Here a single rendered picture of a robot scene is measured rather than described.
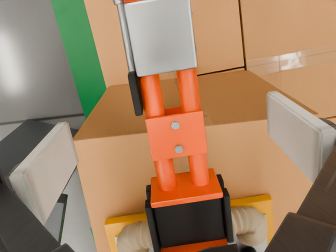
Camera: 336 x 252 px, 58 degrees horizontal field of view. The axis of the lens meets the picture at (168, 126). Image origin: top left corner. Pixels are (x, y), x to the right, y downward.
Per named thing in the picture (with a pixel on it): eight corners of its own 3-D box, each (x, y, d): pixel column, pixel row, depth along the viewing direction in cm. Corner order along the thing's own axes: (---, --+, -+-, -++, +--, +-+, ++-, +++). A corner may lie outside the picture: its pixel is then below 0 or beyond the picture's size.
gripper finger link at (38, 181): (43, 230, 14) (27, 232, 14) (79, 161, 21) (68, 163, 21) (23, 174, 13) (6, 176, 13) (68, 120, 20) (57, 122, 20)
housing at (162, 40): (195, 61, 34) (201, 67, 30) (136, 70, 34) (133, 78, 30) (187, -6, 32) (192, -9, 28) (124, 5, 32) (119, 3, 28)
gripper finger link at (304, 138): (320, 131, 13) (338, 129, 13) (265, 91, 19) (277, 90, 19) (318, 191, 14) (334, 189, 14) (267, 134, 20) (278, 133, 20)
